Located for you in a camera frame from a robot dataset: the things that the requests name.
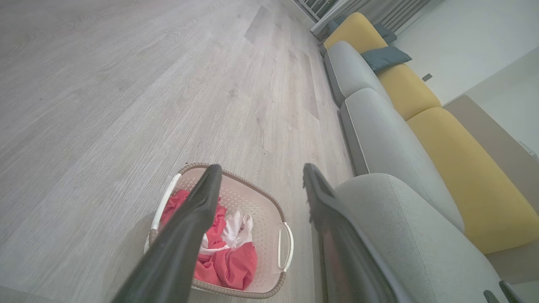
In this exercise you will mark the grey fabric sofa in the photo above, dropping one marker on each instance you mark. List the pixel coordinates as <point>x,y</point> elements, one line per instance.
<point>379,139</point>

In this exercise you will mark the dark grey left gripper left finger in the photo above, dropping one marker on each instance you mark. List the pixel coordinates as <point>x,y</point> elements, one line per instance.
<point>181,244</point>

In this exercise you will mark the grey wall socket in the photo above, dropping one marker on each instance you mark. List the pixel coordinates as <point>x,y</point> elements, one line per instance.
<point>427,77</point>

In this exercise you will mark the grey pleated curtain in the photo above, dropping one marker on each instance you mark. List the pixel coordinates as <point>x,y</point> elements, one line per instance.
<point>379,12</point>

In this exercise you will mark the cream perforated laundry basket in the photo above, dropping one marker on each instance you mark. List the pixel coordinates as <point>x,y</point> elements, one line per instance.
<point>261,219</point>

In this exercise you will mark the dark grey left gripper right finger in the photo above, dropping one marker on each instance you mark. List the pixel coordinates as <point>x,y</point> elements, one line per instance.
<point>341,252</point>

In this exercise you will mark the red cloth garment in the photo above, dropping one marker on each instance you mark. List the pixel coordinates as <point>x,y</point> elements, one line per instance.
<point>236,265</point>

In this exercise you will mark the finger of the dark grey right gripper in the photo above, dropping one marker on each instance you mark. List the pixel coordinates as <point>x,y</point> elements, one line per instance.
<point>510,293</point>
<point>490,297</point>

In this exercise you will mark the teal throw pillow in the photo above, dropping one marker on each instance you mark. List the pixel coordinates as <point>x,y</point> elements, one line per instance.
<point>385,57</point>
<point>386,33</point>
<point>336,23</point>

